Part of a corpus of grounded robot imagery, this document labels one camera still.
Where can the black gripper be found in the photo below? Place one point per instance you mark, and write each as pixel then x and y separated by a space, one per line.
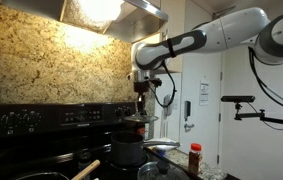
pixel 141 88

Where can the small glass lid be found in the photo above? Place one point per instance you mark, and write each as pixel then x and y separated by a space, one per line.
pixel 141 118

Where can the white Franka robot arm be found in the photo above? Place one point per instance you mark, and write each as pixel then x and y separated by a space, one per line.
pixel 214 36

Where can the glass lid black knob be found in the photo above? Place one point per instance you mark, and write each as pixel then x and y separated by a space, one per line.
pixel 162 171

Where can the black electric stove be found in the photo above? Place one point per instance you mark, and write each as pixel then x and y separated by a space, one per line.
pixel 47 133

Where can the dark door lock unit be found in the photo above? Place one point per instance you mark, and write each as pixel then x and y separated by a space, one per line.
pixel 187 110

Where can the paper notice sheet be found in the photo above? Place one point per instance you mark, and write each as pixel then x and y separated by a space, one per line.
pixel 204 93

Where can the white door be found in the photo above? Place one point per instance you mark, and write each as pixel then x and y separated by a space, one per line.
pixel 202 126

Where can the spice jar red cap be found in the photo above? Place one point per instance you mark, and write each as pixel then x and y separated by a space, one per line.
pixel 194 161

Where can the stainless range hood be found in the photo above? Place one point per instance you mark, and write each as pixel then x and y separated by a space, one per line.
pixel 121 20

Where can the dark frying pan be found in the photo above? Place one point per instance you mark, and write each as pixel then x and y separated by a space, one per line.
pixel 41 175

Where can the white wall phone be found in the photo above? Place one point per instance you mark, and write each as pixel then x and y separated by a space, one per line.
pixel 167 106

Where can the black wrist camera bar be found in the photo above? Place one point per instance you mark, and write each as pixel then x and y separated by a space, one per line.
pixel 156 82

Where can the beige wall cabinet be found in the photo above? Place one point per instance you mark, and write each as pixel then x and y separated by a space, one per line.
pixel 176 20

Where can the black stereo camera bar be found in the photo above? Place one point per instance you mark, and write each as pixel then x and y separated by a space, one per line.
pixel 237 99

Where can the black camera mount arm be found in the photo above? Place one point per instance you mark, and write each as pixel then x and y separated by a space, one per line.
pixel 264 116

